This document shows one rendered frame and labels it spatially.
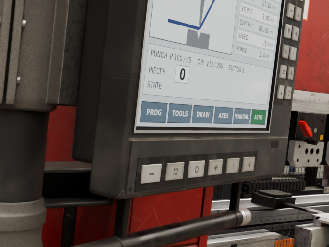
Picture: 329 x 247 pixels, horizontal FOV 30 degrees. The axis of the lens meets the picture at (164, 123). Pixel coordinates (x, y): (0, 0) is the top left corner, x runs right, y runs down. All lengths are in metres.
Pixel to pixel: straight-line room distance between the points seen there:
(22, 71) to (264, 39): 0.39
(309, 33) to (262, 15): 0.95
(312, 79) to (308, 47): 0.10
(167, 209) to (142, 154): 0.55
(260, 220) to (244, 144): 1.35
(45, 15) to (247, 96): 0.33
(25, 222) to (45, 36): 0.21
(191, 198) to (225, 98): 0.46
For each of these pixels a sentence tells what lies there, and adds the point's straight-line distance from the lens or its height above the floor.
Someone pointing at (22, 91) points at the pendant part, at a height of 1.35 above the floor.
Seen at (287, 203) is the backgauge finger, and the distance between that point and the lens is 2.25.
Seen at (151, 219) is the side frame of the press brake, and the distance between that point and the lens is 1.20.
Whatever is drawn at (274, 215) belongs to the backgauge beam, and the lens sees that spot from 2.30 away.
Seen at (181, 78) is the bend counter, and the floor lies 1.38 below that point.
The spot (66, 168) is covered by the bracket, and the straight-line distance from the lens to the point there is 1.08.
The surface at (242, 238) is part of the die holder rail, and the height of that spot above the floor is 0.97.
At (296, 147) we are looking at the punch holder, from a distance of 1.86.
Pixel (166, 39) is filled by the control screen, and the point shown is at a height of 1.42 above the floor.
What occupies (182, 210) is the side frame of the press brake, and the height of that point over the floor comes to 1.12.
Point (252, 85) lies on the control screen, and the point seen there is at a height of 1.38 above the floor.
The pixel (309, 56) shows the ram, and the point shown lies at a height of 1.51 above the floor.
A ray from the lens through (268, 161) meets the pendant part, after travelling 0.98.
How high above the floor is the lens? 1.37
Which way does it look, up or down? 3 degrees down
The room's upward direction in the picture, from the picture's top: 6 degrees clockwise
